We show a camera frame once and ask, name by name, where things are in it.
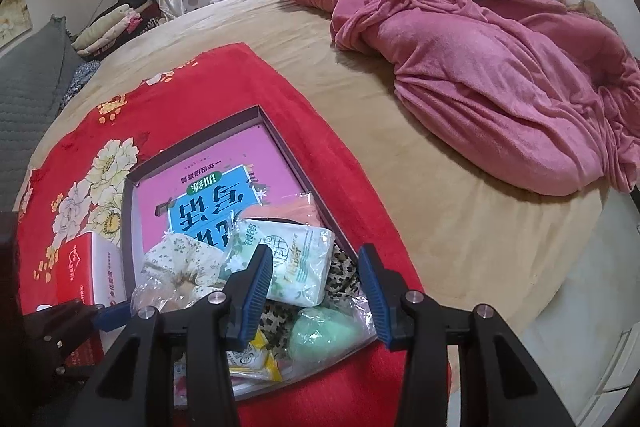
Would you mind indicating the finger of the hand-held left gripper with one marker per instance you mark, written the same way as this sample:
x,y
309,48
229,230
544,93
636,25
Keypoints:
x,y
112,317

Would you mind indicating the white tissue pack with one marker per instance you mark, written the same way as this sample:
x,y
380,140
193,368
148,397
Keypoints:
x,y
300,267

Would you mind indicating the bag of cotton balls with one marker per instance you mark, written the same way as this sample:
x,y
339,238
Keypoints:
x,y
155,294

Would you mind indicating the red carton box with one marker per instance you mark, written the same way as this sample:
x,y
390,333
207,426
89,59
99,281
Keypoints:
x,y
82,277

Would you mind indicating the white floral scrunchie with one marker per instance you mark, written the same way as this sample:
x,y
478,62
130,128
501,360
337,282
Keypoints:
x,y
185,254

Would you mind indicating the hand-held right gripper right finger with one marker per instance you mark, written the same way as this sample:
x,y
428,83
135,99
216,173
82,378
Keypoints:
x,y
382,307

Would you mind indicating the pink quilt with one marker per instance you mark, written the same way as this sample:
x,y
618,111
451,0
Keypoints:
x,y
475,57

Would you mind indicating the wall picture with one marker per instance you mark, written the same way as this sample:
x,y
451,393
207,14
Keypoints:
x,y
12,14

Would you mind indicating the beige bed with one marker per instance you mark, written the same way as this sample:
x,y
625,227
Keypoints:
x,y
425,232

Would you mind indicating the dark patterned pillow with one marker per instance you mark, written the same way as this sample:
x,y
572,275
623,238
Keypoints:
x,y
80,82

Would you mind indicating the red floral blanket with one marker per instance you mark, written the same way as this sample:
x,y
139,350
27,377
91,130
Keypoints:
x,y
215,82

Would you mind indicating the dark shallow box tray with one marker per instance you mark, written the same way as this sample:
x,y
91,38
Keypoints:
x,y
145,187

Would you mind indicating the green sponge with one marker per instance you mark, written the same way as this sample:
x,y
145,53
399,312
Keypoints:
x,y
320,337

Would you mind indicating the stack of folded clothes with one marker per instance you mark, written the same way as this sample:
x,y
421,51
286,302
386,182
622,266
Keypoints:
x,y
102,29

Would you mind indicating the pink book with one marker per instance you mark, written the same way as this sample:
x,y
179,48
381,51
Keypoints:
x,y
200,182

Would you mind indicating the grey padded headboard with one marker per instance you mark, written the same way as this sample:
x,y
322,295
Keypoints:
x,y
30,107

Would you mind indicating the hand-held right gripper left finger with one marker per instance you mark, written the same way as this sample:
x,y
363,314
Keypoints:
x,y
250,302

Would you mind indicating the yellow snack packet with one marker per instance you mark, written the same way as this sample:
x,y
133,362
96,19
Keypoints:
x,y
257,357

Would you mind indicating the pink face mask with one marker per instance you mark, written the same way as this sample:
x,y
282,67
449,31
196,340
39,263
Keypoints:
x,y
295,207

